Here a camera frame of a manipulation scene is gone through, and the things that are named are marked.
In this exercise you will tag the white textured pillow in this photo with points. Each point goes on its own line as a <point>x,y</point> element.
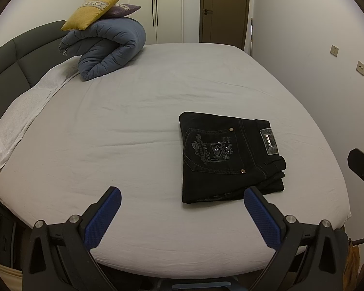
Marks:
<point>21,112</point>

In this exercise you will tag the white wardrobe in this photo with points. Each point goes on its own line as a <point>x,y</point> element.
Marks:
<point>139,6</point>

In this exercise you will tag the yellow pillow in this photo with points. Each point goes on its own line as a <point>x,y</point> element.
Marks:
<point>91,10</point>

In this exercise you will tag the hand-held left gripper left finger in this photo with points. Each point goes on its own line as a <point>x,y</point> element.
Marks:
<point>103,218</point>

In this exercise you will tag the dark grey headboard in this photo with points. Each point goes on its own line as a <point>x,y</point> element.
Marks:
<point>15,57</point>

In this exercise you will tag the blue rolled duvet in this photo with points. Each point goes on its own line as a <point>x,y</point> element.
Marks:
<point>106,47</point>

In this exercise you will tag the purple pillow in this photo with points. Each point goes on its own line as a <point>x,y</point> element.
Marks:
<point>123,9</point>

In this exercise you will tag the orange-brown cloth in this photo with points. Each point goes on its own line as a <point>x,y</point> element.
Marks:
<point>352,263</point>

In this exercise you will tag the black pants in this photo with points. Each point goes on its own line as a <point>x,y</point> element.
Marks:
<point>224,157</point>

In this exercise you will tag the dark bedside cabinet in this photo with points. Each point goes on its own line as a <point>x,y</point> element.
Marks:
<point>1,233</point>

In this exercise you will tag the beige wall socket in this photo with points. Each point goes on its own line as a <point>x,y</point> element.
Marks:
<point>334,50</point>
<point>361,67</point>

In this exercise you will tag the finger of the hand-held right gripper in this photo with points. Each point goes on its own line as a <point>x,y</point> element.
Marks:
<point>362,165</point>

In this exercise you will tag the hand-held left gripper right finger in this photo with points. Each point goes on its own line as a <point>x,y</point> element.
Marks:
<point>262,218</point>

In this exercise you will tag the metal pole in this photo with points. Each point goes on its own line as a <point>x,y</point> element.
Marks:
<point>252,36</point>

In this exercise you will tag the white bed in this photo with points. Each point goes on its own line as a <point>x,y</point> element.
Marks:
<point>133,133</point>

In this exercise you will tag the brown door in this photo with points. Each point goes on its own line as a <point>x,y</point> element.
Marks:
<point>224,9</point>

